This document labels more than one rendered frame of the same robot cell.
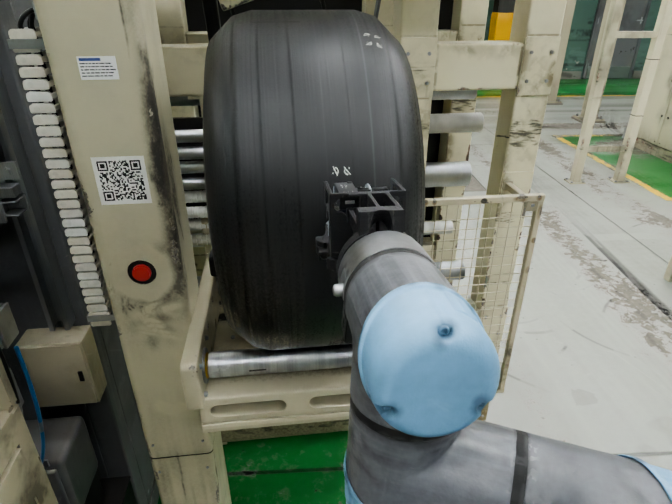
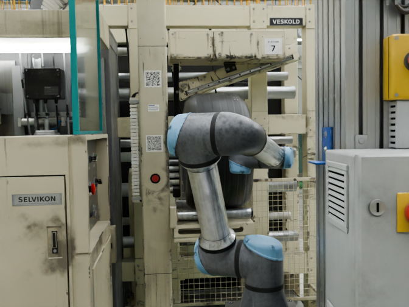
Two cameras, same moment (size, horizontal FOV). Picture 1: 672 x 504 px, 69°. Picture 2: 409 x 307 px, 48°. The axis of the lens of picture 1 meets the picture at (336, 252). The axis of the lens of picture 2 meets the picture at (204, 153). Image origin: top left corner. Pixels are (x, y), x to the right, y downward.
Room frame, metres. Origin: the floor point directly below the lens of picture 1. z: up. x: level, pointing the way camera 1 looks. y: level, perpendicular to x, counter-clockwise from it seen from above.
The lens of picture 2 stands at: (-1.36, 0.02, 1.28)
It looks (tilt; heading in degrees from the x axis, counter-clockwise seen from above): 3 degrees down; 2
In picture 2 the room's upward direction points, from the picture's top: 1 degrees counter-clockwise
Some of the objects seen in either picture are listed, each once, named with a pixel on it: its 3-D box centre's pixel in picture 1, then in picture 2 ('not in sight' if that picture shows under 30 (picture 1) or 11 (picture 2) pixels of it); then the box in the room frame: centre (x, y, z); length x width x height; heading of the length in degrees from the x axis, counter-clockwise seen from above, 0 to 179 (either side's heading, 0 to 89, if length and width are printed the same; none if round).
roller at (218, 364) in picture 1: (303, 357); (213, 213); (0.68, 0.06, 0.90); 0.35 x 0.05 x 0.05; 97
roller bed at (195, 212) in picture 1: (199, 183); (163, 171); (1.17, 0.34, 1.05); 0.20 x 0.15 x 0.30; 97
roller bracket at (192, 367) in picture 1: (207, 318); (173, 209); (0.80, 0.26, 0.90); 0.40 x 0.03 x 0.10; 7
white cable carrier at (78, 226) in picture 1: (75, 193); (136, 150); (0.73, 0.41, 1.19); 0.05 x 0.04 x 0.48; 7
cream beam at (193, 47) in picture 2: not in sight; (224, 49); (1.13, -0.01, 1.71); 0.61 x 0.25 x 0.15; 97
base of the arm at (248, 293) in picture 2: not in sight; (264, 297); (0.00, -0.10, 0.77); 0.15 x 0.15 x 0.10
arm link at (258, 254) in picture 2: not in sight; (261, 259); (0.01, -0.09, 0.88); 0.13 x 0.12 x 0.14; 70
